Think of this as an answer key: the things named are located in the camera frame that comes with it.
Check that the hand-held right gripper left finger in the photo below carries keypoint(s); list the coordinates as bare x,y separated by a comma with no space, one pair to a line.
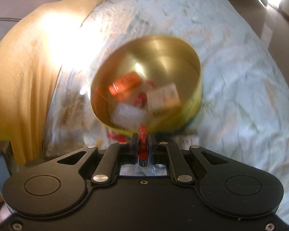
134,149

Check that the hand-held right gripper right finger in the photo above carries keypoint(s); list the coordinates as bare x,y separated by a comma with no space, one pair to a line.
151,149

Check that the small red lighter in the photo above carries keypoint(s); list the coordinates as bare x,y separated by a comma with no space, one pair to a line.
115,136

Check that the clear wet wipe packet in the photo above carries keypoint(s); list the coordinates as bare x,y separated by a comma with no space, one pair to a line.
127,114

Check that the rabbit print tissue pack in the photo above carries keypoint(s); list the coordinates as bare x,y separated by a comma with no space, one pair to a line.
162,96

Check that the orange packet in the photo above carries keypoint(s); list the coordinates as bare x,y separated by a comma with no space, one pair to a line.
124,83

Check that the round yellow tin container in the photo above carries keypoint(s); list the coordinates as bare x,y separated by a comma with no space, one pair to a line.
159,57

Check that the yellow blanket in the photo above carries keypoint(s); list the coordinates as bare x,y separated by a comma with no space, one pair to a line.
19,77

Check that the floral quilt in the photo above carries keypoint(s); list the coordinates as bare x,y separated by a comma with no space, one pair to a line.
231,77

